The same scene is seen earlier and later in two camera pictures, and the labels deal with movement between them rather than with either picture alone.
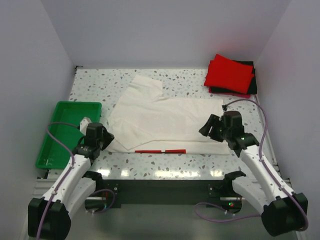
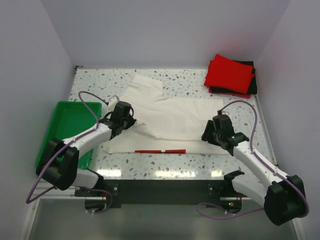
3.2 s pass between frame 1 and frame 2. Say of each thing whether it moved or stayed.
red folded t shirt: stayed
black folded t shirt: stayed
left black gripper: moved
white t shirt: stayed
